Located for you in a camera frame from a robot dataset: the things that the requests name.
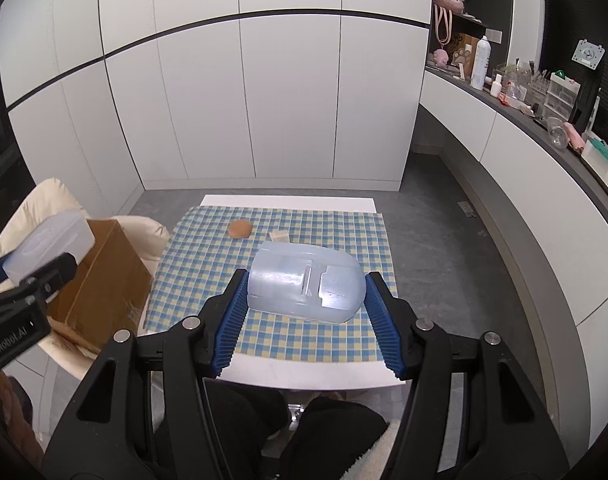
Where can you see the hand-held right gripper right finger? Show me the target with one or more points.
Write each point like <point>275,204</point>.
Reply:
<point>384,330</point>

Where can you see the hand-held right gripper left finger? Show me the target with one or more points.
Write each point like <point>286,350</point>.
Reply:
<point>229,327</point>

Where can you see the frosted square plastic case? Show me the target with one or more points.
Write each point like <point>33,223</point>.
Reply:
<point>49,245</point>

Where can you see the brown cardboard box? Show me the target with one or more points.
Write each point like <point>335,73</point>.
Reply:
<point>109,280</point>

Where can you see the frosted oval plastic case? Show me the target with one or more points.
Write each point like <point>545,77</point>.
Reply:
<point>304,280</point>

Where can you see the brown egg-shaped makeup sponge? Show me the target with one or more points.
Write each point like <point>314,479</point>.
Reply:
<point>240,229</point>

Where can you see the beige printed carton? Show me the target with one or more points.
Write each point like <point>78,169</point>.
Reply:
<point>279,236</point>

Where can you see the person's left forearm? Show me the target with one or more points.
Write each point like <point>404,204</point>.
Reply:
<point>16,420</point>

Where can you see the blue yellow checkered tablecloth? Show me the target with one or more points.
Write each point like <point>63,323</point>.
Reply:
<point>204,255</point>

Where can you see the black built-in appliance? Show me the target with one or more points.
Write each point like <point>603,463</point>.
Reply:
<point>1,185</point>

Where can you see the cream cushioned armchair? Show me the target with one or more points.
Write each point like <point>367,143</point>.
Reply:
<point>144,235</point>

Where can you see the white fleece garment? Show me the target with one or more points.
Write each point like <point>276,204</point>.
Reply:
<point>378,455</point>

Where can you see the floor outlet cover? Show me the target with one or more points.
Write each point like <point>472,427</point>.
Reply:
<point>466,209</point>

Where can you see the clear glass cup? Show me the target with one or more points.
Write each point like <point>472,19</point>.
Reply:
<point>557,132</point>

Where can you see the small white bottle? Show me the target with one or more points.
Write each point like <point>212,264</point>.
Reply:
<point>495,87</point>

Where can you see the pink soft item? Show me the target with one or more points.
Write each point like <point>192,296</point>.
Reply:
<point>574,137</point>

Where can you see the white green filter box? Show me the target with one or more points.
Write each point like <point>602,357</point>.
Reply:
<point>603,165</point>

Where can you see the small pink plush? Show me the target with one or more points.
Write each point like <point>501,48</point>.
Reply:
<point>439,57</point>

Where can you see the white spray bottle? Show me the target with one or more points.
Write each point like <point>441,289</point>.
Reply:
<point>480,62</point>

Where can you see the brown paw-print box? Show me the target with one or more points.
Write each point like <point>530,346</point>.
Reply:
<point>464,50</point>

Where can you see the clear drawer organizer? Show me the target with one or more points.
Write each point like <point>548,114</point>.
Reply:
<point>561,95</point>

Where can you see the grey square mounting plate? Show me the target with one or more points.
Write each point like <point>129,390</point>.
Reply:
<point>588,53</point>

